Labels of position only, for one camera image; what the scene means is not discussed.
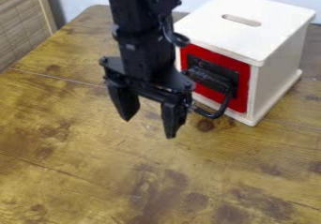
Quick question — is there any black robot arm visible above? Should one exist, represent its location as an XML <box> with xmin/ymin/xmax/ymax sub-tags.
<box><xmin>100</xmin><ymin>0</ymin><xmax>193</xmax><ymax>139</ymax></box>

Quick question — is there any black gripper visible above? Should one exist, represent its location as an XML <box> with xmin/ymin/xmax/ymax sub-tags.
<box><xmin>97</xmin><ymin>24</ymin><xmax>196</xmax><ymax>140</ymax></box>

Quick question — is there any red drawer front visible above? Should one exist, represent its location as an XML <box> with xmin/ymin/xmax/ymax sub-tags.
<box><xmin>179</xmin><ymin>44</ymin><xmax>251</xmax><ymax>113</ymax></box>

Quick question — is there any black metal drawer handle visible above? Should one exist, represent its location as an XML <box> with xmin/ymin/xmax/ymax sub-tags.
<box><xmin>183</xmin><ymin>54</ymin><xmax>239</xmax><ymax>119</ymax></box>

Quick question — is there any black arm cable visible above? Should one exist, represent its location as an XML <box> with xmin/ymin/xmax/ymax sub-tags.
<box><xmin>159</xmin><ymin>15</ymin><xmax>191</xmax><ymax>49</ymax></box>

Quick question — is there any white wooden box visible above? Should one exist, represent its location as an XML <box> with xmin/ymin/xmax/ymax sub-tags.
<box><xmin>173</xmin><ymin>0</ymin><xmax>315</xmax><ymax>127</ymax></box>

